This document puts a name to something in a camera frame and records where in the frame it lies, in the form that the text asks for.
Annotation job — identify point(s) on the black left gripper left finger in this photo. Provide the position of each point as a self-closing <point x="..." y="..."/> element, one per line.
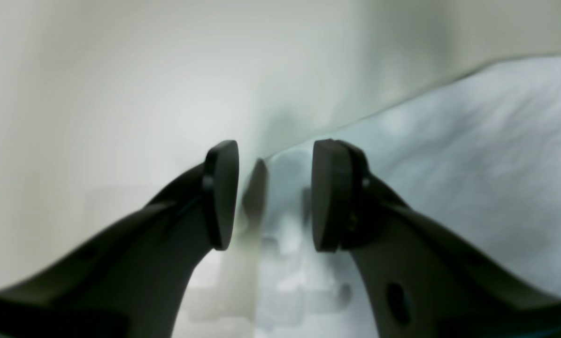
<point x="128" y="281"/>

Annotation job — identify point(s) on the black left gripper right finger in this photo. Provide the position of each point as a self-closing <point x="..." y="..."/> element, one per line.
<point x="422" y="280"/>

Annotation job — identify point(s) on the white T-shirt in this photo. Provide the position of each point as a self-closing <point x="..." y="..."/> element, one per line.
<point x="481" y="156"/>

